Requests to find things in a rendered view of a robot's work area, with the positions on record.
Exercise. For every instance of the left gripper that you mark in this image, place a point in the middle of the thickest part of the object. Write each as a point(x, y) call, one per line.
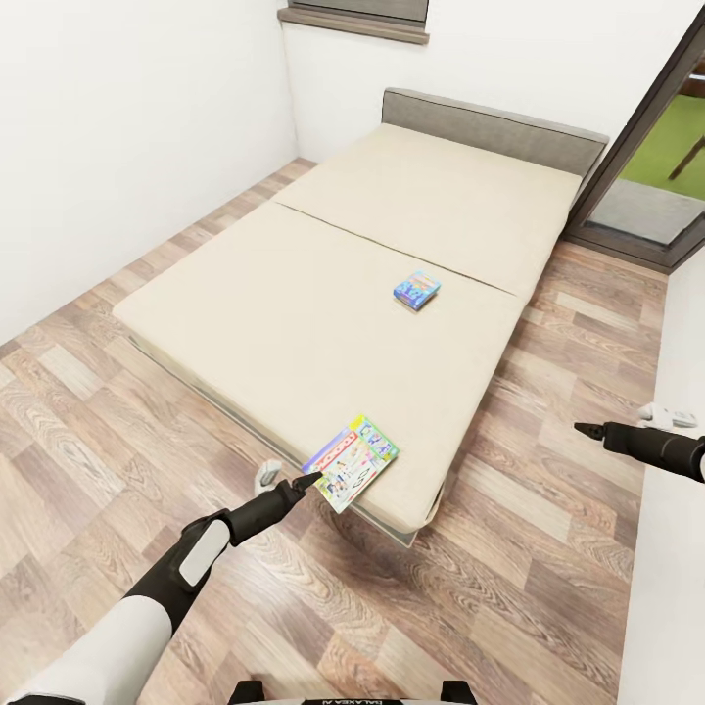
point(270, 508)

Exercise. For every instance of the bed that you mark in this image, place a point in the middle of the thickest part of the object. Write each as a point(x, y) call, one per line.
point(286, 322)

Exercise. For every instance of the door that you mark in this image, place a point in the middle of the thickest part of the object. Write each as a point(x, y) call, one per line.
point(645, 204)

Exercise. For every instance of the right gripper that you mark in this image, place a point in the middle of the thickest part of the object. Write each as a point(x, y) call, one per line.
point(643, 444)

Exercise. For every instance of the board game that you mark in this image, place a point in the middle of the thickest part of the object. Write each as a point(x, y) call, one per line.
point(417, 289)
point(351, 461)

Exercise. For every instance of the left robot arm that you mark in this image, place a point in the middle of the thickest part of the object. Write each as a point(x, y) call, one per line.
point(112, 663)

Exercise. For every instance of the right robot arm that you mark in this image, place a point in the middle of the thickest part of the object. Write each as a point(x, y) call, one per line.
point(652, 440)

